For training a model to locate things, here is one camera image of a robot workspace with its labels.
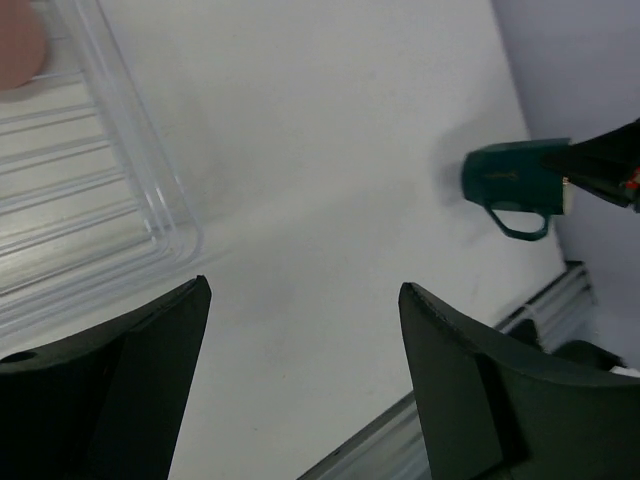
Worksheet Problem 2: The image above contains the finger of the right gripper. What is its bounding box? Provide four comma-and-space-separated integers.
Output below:
540, 120, 640, 210

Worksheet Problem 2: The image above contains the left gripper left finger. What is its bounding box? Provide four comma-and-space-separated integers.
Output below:
1, 276, 211, 479

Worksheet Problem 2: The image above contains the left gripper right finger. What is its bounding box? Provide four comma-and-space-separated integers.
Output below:
398, 283, 639, 479

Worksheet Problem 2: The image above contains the dark green mug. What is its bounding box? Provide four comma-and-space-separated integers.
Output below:
461, 138, 572, 242

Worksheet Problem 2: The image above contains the pink plastic cup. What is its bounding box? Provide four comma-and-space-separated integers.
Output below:
1, 0, 47, 91

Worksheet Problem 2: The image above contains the aluminium mounting rail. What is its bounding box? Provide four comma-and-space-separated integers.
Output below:
301, 260, 596, 479

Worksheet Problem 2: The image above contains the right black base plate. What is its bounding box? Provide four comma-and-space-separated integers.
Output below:
507, 319, 627, 372

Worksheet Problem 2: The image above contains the white wire dish rack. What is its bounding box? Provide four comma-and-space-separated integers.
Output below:
1, 1, 203, 342

